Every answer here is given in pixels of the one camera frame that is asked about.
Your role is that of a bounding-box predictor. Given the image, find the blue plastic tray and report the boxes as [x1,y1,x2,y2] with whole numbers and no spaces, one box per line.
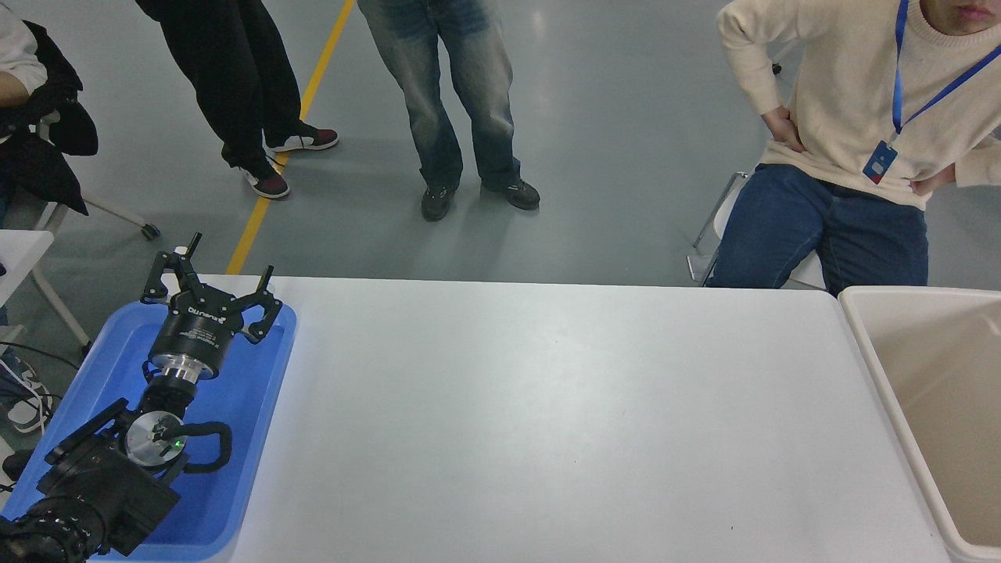
[0,302,298,562]

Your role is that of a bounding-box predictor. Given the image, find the thin black cable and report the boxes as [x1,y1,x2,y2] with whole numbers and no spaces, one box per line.
[0,341,81,373]

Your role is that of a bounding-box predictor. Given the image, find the person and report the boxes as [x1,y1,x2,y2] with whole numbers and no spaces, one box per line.
[356,0,541,222]
[135,0,340,200]
[704,0,1001,296]
[0,4,48,107]

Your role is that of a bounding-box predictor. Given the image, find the white chair with metal frame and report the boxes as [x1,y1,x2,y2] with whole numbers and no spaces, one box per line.
[687,168,828,292]

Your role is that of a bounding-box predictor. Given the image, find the grey chair with castor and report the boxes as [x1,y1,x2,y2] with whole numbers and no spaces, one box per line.
[31,109,161,241]

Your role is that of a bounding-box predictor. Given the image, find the black jacket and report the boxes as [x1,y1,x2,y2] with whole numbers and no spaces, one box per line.
[0,20,99,216]

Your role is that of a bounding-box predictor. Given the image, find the large pale bin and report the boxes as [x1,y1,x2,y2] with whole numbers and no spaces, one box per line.
[837,286,1001,563]

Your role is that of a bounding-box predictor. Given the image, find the person's foot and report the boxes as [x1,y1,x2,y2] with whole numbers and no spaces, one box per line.
[6,374,54,436]

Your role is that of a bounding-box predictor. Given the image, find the person's left hand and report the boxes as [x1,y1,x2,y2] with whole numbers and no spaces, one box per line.
[910,162,957,197]

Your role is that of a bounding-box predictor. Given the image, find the person's right hand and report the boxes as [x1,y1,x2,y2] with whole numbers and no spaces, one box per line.
[762,103,807,154]

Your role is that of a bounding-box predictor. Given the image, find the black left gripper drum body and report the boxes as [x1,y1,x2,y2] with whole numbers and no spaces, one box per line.
[148,289,237,368]

